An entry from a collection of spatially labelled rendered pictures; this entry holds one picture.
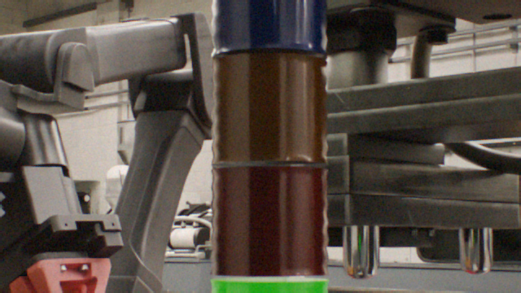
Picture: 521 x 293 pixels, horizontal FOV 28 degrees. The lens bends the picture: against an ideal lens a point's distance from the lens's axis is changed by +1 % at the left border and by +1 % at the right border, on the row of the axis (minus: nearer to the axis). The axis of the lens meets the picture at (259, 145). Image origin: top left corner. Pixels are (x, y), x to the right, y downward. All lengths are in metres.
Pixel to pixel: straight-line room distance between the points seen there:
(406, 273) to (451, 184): 5.60
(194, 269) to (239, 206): 7.21
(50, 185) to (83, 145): 11.33
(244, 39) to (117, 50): 0.66
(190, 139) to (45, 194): 0.28
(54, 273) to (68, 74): 0.17
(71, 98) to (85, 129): 11.29
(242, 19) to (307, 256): 0.08
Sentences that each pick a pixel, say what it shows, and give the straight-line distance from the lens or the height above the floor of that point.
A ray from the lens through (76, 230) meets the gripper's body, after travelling 0.83.
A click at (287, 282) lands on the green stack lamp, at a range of 0.31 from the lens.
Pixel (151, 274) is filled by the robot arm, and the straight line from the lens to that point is 1.00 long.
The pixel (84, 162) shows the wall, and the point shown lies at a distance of 12.13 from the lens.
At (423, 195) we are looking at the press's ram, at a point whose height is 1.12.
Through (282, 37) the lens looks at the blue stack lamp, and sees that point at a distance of 0.32.
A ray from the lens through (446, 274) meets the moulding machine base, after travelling 6.04.
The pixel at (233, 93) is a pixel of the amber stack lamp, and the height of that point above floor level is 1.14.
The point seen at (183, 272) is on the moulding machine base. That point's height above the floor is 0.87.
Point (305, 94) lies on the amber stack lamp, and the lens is 0.32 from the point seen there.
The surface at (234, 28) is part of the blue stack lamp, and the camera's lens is 0.32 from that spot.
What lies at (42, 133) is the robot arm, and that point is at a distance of 0.87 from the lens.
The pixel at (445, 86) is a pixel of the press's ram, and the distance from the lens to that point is 0.54.
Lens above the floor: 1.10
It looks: 5 degrees up
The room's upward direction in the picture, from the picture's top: straight up
